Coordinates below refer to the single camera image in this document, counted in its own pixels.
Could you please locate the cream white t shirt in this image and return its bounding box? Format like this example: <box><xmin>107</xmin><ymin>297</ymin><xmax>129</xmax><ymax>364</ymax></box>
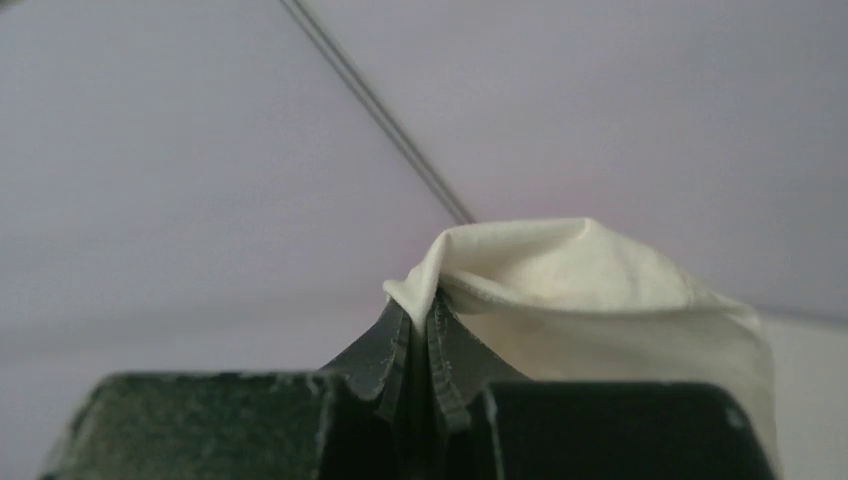
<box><xmin>384</xmin><ymin>218</ymin><xmax>781</xmax><ymax>469</ymax></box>

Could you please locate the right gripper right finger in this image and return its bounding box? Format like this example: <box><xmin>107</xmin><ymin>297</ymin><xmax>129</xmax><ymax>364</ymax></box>
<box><xmin>425</xmin><ymin>288</ymin><xmax>528</xmax><ymax>434</ymax></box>

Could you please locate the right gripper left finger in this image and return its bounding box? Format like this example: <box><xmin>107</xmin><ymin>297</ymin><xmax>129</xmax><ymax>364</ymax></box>
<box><xmin>321</xmin><ymin>300</ymin><xmax>412</xmax><ymax>424</ymax></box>

